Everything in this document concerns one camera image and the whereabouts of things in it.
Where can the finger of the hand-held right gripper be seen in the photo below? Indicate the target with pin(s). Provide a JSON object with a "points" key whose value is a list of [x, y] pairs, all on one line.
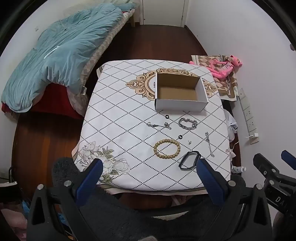
{"points": [[266, 164], [289, 156]]}

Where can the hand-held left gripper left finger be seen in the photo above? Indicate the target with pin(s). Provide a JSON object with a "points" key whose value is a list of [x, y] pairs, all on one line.
{"points": [[89, 180]]}

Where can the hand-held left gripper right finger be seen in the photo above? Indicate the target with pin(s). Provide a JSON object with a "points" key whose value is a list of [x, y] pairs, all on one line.
{"points": [[209, 183]]}

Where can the black bangle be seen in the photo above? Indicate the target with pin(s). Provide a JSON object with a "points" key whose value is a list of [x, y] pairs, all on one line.
{"points": [[182, 162]]}

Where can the white cardboard box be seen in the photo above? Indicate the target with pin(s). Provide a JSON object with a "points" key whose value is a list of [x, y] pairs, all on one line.
{"points": [[178, 92]]}

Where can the small clear bottle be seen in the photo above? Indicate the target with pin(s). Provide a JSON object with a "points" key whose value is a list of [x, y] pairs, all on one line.
{"points": [[238, 169]]}

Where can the white charger plug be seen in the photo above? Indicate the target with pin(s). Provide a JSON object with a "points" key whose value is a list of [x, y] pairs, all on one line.
{"points": [[254, 138]]}

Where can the white plastic bag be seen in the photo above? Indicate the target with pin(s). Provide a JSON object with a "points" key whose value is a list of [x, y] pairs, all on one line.
{"points": [[231, 125]]}

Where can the white power strip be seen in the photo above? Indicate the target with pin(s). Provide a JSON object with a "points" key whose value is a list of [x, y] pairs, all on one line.
{"points": [[247, 111]]}

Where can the diamond patterned tablecloth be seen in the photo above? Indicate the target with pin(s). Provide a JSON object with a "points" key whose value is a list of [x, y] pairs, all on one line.
{"points": [[129, 111]]}

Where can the red bed sheet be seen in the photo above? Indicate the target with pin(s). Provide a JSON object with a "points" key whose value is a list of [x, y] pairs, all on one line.
{"points": [[55, 99]]}

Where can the pink plush toy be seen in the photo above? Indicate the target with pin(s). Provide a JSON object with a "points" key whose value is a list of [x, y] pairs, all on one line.
{"points": [[222, 71]]}

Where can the blue duvet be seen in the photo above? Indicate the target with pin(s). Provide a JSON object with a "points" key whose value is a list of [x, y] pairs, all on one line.
{"points": [[57, 55]]}

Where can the beige checkered mattress pad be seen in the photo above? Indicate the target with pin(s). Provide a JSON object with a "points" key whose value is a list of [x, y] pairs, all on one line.
{"points": [[101, 48]]}

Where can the white door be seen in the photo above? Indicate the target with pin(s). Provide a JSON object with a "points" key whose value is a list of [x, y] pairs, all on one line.
{"points": [[161, 11]]}

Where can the wooden bed frame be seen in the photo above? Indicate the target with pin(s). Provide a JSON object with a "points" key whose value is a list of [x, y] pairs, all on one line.
{"points": [[132, 20]]}

